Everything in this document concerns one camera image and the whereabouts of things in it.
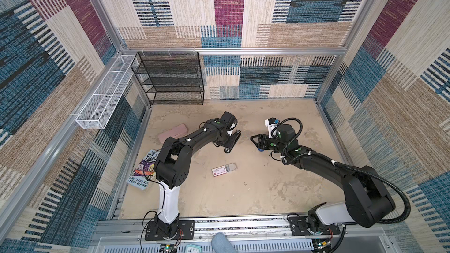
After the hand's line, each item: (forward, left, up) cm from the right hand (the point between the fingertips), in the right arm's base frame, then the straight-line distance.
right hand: (254, 140), depth 87 cm
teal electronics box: (-41, +28, -9) cm, 51 cm away
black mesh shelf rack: (+43, +47, +7) cm, 64 cm away
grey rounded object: (-40, +17, -9) cm, 45 cm away
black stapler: (-1, +12, +1) cm, 12 cm away
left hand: (+4, +12, -7) cm, 14 cm away
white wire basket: (+2, +64, +22) cm, 68 cm away
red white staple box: (-10, +18, -11) cm, 23 cm away
